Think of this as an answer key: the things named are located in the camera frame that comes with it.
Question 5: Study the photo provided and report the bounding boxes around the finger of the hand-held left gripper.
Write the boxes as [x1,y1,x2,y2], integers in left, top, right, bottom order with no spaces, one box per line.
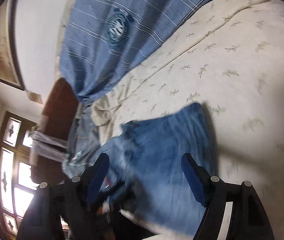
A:
[106,181,133,198]

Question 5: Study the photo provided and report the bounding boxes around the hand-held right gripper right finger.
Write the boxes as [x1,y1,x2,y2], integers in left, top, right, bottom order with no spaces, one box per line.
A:
[181,152,275,240]

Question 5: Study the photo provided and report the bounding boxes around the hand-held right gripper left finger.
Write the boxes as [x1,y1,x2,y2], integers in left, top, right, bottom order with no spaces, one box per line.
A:
[16,152,110,240]

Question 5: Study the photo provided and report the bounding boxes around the faded blue jeans pants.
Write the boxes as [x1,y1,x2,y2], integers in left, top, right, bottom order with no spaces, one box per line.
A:
[102,102,217,238]

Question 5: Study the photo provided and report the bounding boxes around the grey star-print blanket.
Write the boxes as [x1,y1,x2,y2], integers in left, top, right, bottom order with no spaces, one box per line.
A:
[61,100,115,180]

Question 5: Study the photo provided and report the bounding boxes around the grey curtain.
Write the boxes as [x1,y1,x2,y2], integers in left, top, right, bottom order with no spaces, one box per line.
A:
[31,130,69,166]

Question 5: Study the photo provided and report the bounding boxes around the brown headboard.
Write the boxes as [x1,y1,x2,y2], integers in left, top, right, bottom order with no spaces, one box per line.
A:
[31,77,82,185]

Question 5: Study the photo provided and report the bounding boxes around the wooden-framed window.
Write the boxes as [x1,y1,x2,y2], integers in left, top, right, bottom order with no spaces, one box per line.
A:
[0,111,70,236]

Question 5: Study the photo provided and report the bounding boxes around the cream leaf-print bed sheet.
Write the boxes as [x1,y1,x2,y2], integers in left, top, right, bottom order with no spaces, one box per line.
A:
[91,0,284,240]

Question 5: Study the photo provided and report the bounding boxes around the blue plaid quilt with emblem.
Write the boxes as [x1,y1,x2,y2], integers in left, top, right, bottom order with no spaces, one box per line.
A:
[57,0,260,103]

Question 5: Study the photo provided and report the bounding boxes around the small wall picture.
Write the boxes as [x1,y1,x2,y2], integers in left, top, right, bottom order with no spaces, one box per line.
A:
[26,91,44,105]

